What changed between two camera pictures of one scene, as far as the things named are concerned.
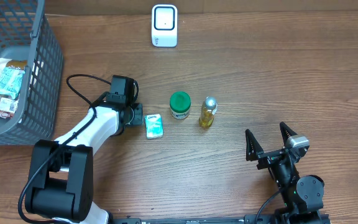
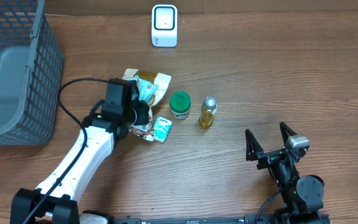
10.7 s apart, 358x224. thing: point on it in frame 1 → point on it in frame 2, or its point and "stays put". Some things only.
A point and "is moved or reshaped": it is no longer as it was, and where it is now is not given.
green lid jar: [179, 104] stays put
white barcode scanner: [164, 23] stays put
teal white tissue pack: [154, 127] is moved or reshaped
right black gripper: [255, 150] stays put
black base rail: [248, 219] stays put
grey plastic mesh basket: [20, 30] stays put
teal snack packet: [9, 82] → [146, 89]
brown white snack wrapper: [0, 107] → [162, 80]
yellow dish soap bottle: [209, 107] stays put
